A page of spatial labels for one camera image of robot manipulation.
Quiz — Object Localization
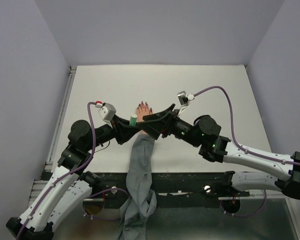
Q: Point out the aluminium rail left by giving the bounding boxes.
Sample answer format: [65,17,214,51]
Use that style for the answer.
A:
[45,65,77,165]

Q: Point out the aluminium rail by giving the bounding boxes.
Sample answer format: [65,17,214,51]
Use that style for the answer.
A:
[28,180,289,207]
[45,65,77,165]

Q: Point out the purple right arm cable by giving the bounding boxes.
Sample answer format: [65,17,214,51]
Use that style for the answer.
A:
[187,86,300,218]

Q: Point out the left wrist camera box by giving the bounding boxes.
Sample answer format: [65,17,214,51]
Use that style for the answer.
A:
[96,102,117,123]

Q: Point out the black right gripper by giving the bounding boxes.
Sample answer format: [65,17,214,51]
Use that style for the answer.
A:
[137,103,202,148]

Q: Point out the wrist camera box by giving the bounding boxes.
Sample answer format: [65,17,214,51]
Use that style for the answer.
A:
[177,90,190,116]
[96,102,117,123]

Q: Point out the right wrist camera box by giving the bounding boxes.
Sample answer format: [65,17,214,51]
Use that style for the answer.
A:
[177,90,190,116]

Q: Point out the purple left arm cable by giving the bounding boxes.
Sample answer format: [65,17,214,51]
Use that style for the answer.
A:
[16,101,131,240]

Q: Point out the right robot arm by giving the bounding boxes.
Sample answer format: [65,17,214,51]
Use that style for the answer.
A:
[136,102,300,200]

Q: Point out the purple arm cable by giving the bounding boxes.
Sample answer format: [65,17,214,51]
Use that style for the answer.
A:
[187,86,300,218]
[16,101,131,240]

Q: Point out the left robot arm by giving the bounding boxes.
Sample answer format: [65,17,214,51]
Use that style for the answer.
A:
[6,114,139,240]

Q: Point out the black mounting base plate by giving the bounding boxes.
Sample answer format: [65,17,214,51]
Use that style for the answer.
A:
[92,171,250,209]

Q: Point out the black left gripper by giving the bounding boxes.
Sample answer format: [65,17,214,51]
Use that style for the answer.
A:
[85,114,143,151]

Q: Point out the grey sleeve forearm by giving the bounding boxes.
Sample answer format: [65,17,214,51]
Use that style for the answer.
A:
[114,134,157,240]

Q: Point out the aluminium rail front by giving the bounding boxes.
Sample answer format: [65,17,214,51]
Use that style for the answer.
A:
[28,180,289,207]

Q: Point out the nail polish bottle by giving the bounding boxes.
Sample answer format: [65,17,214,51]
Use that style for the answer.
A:
[129,118,137,126]

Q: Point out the mannequin hand with painted nails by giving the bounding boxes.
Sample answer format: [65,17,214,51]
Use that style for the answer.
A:
[136,101,153,123]

